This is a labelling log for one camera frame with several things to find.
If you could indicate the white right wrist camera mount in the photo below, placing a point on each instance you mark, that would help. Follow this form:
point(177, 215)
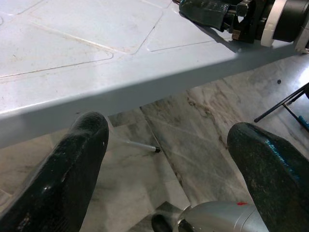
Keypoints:
point(269, 29)

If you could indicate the small blue object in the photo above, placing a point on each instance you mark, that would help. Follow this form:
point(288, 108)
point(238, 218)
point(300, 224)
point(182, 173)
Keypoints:
point(304, 120)

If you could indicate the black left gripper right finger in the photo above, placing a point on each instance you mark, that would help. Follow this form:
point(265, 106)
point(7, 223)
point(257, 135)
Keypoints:
point(272, 181)

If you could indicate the white table leg black foot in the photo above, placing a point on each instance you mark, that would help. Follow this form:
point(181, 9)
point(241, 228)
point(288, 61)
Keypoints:
point(140, 145)

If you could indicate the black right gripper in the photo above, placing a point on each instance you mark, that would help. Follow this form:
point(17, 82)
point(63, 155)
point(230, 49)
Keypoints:
point(251, 24)

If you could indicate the silver robot leg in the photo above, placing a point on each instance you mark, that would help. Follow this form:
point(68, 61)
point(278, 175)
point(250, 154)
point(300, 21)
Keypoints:
point(217, 217)

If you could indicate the black tripod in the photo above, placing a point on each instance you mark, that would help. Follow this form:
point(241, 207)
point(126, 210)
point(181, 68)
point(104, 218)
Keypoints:
point(258, 119)

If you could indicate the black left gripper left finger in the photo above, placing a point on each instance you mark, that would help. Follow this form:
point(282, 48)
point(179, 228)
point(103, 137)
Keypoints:
point(60, 181)

